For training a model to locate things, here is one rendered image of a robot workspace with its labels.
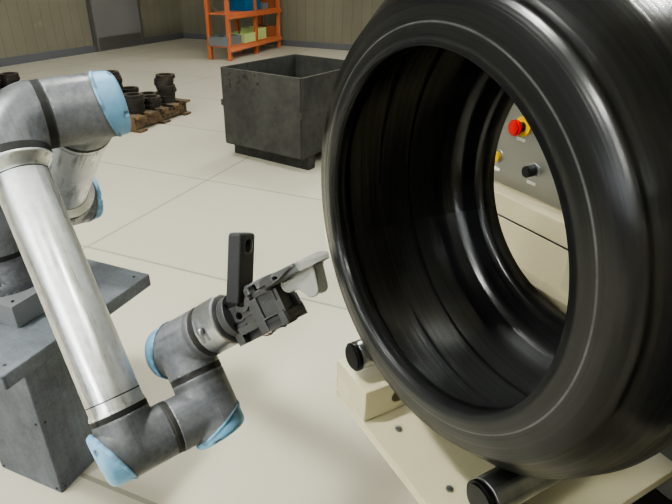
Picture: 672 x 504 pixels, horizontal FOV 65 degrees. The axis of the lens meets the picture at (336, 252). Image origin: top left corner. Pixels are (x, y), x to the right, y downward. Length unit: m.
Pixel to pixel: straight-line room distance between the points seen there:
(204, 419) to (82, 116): 0.54
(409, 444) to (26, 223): 0.67
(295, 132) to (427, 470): 3.55
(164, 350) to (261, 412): 1.12
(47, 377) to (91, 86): 0.93
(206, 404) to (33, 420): 0.91
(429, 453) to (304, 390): 1.31
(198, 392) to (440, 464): 0.40
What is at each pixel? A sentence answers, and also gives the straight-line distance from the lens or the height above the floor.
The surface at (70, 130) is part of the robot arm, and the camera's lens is 1.02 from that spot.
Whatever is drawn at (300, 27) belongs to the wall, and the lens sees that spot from 11.84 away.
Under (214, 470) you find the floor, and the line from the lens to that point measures 1.88.
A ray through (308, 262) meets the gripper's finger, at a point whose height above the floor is 1.03.
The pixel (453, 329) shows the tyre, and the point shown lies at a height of 0.93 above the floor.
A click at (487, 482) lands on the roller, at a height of 0.92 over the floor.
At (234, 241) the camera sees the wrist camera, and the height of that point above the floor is 1.04.
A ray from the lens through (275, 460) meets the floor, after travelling 1.88.
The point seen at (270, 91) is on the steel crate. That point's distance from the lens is 4.24.
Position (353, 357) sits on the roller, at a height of 0.91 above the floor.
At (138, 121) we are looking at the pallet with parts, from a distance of 5.59.
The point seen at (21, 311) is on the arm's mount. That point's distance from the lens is 1.57.
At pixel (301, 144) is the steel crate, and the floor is 0.24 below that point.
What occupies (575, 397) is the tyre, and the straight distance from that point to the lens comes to 0.49.
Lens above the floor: 1.42
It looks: 28 degrees down
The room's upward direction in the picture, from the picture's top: 1 degrees clockwise
